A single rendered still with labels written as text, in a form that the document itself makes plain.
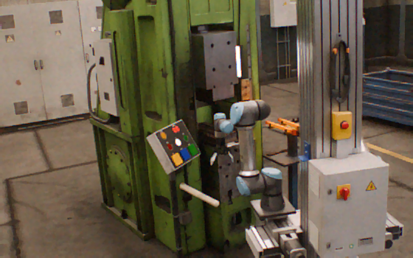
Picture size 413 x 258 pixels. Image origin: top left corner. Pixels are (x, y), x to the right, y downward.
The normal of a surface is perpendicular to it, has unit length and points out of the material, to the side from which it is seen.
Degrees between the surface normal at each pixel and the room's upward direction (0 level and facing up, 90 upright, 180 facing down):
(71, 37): 90
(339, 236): 92
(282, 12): 90
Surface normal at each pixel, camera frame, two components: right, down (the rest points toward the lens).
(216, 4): 0.59, 0.18
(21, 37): 0.40, 0.22
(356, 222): 0.18, 0.25
